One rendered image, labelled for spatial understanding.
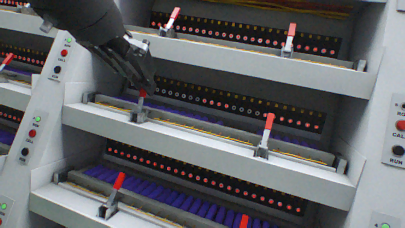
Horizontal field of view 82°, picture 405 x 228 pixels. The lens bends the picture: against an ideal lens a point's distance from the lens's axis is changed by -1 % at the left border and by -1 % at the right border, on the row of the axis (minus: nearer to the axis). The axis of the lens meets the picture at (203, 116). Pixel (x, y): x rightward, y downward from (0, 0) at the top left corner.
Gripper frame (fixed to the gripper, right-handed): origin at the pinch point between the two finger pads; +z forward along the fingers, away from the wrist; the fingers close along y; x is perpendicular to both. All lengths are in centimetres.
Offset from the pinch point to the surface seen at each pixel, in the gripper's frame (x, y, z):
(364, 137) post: -0.3, 42.6, 1.6
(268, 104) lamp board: 8.0, 25.7, 14.8
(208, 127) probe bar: -3.8, 14.6, 7.8
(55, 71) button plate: -2.1, -22.8, 0.5
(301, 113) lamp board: 7.7, 33.9, 15.1
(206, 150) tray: -9.7, 16.7, 2.6
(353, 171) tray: -6.1, 42.3, 3.6
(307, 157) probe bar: -4.4, 35.6, 8.3
